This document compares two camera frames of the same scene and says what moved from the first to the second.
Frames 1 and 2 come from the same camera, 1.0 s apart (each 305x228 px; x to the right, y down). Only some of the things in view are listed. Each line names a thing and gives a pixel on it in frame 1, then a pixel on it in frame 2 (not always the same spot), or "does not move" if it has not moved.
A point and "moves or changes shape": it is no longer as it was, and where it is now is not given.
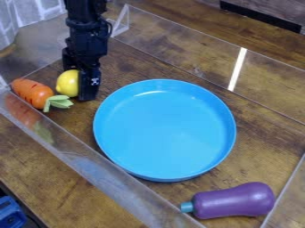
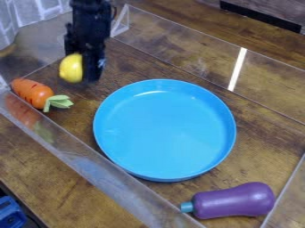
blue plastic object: x=12 y=216 does not move
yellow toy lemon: x=67 y=83 moves or changes shape
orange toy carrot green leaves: x=39 y=95 does not move
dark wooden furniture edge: x=260 y=16 does not move
